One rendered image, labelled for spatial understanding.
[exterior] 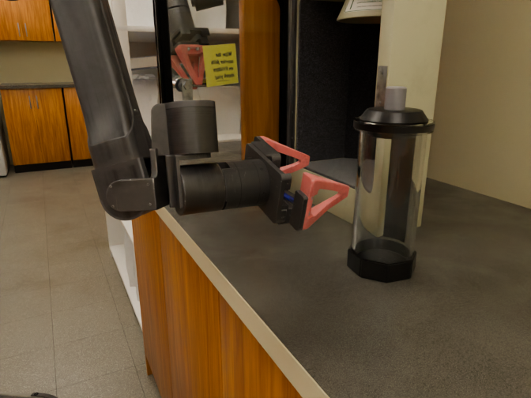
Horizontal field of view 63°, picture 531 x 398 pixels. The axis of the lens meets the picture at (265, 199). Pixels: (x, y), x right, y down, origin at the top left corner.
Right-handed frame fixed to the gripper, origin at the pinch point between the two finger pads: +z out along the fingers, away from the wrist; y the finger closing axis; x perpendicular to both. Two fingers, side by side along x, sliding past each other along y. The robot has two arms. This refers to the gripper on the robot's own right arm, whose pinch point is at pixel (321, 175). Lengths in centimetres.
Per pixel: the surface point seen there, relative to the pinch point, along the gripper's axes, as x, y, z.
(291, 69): -4.1, 43.0, 18.0
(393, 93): -10.5, 1.2, 9.8
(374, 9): -19.0, 23.0, 21.4
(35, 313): 147, 154, -48
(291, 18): -14, 45, 18
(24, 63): 110, 555, -47
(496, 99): -3, 23, 61
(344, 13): -17.6, 29.0, 19.6
